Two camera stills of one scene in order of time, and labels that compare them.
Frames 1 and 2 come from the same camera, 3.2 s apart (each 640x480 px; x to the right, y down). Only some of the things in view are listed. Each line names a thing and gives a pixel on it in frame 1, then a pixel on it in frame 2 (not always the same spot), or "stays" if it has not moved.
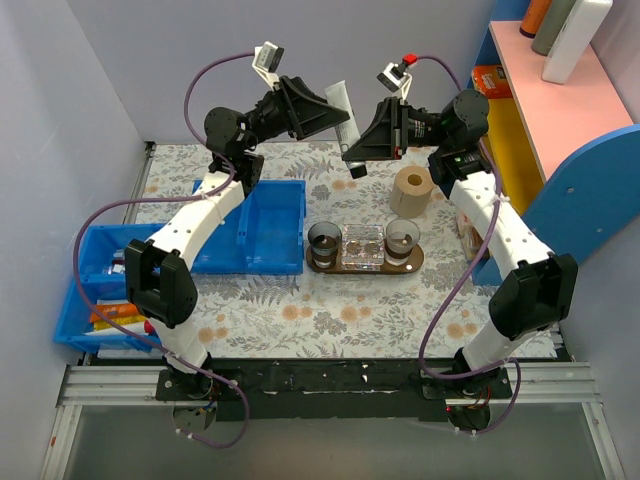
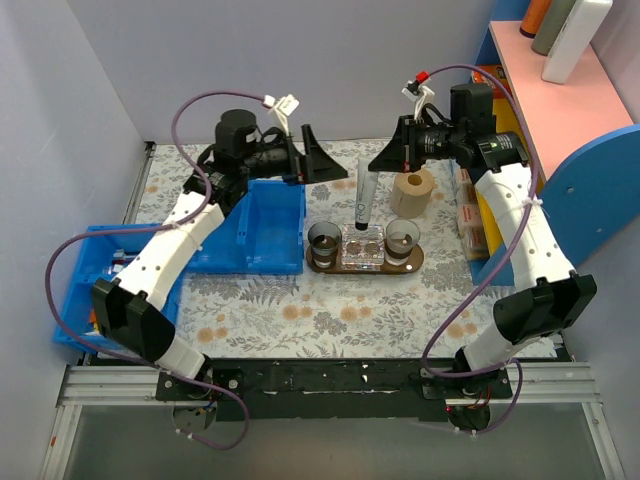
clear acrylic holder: (362, 247) stays
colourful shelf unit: (566, 156) stays
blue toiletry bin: (102, 277) stays
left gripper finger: (312, 111) to (319, 166)
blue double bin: (263, 235) stays
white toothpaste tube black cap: (346, 132) to (367, 184)
